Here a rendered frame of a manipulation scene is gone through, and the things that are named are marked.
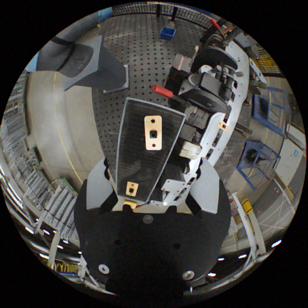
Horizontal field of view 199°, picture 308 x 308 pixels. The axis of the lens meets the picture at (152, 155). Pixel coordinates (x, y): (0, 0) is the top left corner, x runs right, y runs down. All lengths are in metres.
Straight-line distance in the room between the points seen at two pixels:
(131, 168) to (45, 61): 0.44
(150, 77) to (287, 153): 8.21
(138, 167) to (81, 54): 0.44
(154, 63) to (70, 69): 0.55
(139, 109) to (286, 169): 8.29
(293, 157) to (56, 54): 8.40
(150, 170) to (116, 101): 0.59
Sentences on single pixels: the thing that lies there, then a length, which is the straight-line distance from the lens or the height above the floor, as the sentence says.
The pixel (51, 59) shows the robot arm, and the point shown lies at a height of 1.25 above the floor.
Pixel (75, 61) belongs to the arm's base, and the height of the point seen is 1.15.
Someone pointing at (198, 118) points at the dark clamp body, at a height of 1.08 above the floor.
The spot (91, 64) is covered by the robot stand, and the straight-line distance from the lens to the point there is 0.39.
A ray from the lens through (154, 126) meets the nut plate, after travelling 0.21.
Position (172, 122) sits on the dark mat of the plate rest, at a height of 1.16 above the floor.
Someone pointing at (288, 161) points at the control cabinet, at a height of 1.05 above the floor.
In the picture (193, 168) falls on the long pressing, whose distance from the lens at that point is 0.52.
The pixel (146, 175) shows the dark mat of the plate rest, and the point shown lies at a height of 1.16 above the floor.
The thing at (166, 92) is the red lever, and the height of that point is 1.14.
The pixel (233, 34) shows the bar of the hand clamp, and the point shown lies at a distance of 0.57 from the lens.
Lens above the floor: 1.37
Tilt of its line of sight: 59 degrees down
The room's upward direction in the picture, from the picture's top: 177 degrees counter-clockwise
